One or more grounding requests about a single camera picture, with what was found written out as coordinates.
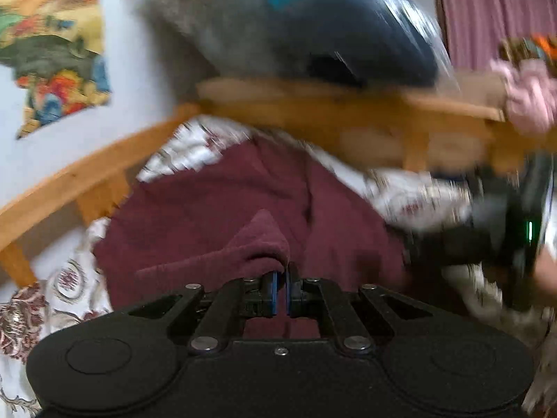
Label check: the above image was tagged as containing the plastic-wrapped dark bundle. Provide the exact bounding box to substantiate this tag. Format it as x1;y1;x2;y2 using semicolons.
139;0;441;93

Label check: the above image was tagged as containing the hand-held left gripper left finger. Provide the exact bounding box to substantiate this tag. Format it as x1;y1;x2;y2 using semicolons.
127;270;279;353

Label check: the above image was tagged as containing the maroon cloth garment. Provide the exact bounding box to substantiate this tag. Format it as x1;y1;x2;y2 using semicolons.
93;137;414;340

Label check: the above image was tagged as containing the purple curtain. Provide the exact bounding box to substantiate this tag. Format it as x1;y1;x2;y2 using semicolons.
435;0;557;71

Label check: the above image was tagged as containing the floral wall poster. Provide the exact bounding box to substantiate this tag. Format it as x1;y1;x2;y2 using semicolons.
0;0;112;140

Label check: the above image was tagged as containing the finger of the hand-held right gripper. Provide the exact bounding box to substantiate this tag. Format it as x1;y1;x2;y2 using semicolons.
404;220;476;267

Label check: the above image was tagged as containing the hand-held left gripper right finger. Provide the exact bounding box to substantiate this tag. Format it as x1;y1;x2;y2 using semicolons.
285;263;431;354

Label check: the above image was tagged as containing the pink cloth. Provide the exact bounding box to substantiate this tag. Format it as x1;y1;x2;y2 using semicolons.
491;59;557;137

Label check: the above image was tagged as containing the orange patterned object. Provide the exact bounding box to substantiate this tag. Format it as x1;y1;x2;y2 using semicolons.
498;32;557;65

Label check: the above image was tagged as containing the floral white bedspread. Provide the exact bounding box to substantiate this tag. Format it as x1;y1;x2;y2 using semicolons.
0;117;557;418

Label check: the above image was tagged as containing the wooden bed frame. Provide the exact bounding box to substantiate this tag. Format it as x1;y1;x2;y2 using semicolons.
0;72;557;288

